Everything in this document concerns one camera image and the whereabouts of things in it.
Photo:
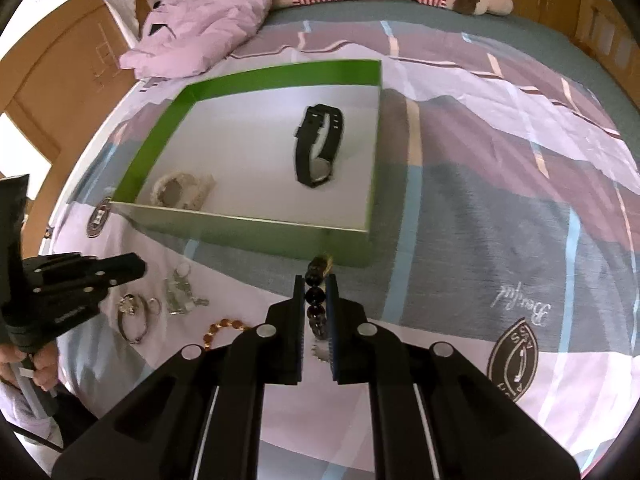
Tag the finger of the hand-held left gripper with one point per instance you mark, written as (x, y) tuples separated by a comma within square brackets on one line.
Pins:
[(115, 269)]

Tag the silver bangle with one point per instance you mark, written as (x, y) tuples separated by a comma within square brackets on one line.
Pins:
[(127, 305)]

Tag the pink quilt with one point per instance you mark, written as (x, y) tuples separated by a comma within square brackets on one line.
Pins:
[(210, 15)]

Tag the grey cloth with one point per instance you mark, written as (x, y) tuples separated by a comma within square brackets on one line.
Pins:
[(117, 0)]

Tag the black wristwatch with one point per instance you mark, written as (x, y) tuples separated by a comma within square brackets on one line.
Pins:
[(302, 156)]

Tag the green cardboard box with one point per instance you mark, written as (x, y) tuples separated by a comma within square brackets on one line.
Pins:
[(250, 240)]

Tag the patchwork bedsheet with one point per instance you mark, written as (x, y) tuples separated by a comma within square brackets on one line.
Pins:
[(500, 210)]

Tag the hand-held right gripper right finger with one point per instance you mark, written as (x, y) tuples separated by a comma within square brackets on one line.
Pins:
[(332, 320)]

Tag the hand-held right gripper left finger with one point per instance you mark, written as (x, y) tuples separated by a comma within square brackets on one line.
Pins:
[(300, 320)]

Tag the person's left hand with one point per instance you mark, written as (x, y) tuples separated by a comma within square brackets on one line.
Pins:
[(42, 367)]

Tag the wooden cabinet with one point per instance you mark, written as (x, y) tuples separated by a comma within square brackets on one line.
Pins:
[(595, 15), (60, 75)]

